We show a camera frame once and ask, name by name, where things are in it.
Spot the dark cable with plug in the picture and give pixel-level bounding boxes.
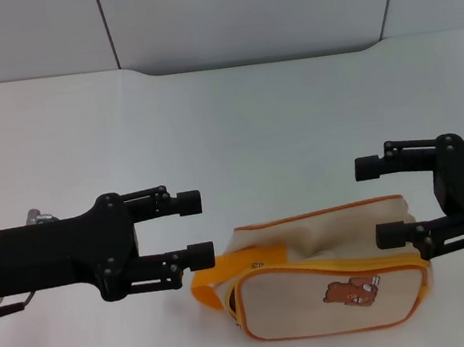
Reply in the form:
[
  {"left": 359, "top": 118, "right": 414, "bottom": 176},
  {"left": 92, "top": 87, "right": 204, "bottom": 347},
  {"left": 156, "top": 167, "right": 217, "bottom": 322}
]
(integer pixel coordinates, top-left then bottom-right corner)
[{"left": 0, "top": 291, "right": 43, "bottom": 327}]

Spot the beige orange-trimmed bear food bag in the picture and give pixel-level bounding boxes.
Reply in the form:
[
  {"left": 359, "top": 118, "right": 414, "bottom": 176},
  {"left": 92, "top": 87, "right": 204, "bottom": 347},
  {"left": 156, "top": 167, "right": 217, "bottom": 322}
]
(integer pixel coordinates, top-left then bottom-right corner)
[{"left": 182, "top": 190, "right": 442, "bottom": 347}]

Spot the silver elbow connector with cable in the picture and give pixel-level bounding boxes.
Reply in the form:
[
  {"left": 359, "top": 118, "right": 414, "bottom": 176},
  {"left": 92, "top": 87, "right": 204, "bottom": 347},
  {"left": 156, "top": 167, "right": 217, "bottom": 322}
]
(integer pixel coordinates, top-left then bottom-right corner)
[{"left": 22, "top": 204, "right": 62, "bottom": 228}]

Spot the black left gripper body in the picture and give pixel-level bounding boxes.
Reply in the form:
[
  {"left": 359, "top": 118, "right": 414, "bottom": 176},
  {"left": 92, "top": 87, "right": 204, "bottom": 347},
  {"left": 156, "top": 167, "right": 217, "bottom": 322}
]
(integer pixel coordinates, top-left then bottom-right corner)
[{"left": 0, "top": 189, "right": 148, "bottom": 317}]

